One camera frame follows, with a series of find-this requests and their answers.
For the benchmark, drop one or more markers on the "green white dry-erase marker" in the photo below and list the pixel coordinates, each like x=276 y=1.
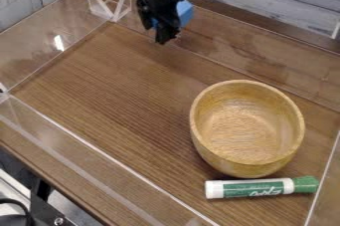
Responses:
x=218 y=189

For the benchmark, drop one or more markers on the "blue rectangular block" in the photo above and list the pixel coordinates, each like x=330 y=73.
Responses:
x=184 y=12

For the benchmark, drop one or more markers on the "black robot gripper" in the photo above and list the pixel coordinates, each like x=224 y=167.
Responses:
x=167 y=28

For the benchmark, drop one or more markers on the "clear acrylic tray wall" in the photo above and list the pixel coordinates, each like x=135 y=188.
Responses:
x=94 y=113

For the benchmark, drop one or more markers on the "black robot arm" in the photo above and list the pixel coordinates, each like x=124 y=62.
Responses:
x=159 y=14

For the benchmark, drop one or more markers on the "brown wooden bowl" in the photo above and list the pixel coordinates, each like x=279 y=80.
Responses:
x=247 y=128

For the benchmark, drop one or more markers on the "black metal table frame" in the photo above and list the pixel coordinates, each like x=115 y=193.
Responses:
x=44 y=214

